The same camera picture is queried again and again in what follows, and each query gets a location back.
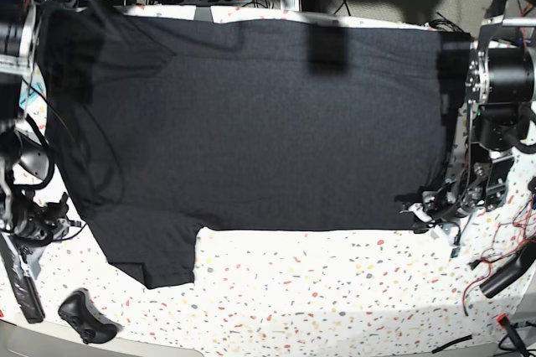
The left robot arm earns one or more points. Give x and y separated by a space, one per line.
492 122

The black handheld tool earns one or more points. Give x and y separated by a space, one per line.
37 160

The long black bar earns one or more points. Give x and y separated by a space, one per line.
21 281

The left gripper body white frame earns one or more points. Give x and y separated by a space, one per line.
440 212

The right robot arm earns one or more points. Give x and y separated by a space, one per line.
20 25

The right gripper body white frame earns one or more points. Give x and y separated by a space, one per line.
40 225

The black game controller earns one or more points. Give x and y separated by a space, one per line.
83 317

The black T-shirt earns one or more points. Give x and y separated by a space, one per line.
162 127

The terrazzo pattern table cloth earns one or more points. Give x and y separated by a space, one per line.
300 293

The grey table clamp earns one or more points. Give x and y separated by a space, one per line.
203 14

